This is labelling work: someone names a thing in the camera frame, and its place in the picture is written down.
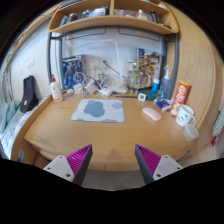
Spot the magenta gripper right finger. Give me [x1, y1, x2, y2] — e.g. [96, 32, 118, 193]
[135, 144, 182, 184]

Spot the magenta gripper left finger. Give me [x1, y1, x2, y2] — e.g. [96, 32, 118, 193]
[44, 145, 93, 186]

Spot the grey blue mouse pad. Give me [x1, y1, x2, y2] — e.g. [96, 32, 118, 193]
[71, 99, 124, 123]

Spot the translucent plastic cup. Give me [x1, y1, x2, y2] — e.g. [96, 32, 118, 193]
[183, 124, 199, 142]

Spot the white ceramic mug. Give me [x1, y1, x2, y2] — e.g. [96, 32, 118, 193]
[176, 104, 196, 127]

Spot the blue box on desk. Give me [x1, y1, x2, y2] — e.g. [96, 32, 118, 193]
[155, 100, 171, 111]

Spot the small white cube clock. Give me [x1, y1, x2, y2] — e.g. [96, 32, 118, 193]
[138, 93, 146, 101]

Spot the black bag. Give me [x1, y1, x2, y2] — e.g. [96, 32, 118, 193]
[20, 75, 38, 113]

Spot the light blue bedding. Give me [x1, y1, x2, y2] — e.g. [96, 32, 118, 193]
[0, 100, 31, 159]

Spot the white lotion pump bottle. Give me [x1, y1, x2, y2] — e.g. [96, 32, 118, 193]
[50, 75, 63, 102]

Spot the red chips can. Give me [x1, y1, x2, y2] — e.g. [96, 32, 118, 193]
[170, 81, 190, 116]

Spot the blue spray bottle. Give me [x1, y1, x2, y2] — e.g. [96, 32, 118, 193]
[160, 65, 171, 99]

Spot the white desk lamp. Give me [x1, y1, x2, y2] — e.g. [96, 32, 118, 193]
[64, 38, 126, 93]

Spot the blue anime poster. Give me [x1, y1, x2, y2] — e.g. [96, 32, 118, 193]
[62, 55, 86, 90]

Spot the colourful collage poster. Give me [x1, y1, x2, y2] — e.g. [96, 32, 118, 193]
[124, 48, 162, 90]

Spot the wooden wall shelf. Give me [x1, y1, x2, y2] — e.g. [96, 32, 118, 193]
[48, 0, 179, 35]

